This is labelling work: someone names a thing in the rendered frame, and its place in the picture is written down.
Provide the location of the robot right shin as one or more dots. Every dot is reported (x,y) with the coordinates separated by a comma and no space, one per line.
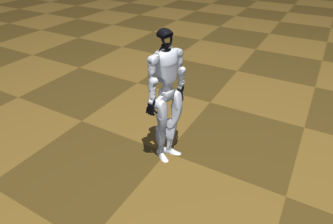
(160,138)

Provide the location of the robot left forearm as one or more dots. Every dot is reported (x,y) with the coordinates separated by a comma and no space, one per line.
(180,81)

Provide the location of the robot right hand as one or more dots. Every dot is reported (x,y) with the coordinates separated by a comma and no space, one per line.
(150,109)

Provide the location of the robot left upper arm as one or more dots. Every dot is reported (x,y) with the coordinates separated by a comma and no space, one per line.
(181,69)

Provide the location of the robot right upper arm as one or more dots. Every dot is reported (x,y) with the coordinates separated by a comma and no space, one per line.
(152,61)

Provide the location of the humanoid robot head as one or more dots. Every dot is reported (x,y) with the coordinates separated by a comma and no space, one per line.
(164,33)

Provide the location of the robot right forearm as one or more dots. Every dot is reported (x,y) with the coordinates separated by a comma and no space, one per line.
(152,92)

